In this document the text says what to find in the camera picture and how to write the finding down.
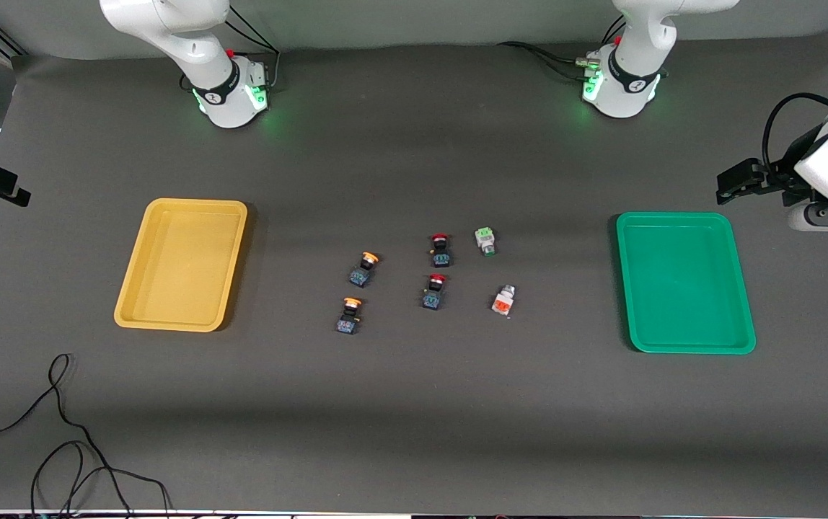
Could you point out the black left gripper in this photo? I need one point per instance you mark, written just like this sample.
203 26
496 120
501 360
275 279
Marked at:
787 177

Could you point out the green push button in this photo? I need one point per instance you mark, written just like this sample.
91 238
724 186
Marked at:
485 241

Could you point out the white button with orange block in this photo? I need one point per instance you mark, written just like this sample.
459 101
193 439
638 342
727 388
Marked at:
504 301

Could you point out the yellow mushroom push button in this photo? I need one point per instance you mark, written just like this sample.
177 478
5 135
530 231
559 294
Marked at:
348 321
362 272

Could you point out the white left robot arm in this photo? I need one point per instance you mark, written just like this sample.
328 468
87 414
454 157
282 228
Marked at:
637 43

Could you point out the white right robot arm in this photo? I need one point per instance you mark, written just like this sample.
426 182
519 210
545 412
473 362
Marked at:
169 29

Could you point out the green plastic tray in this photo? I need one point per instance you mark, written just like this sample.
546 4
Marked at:
684 285

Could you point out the yellow plastic tray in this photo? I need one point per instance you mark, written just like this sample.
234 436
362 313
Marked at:
182 267

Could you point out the red mushroom push button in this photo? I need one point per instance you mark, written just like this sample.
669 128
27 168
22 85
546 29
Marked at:
440 252
433 294

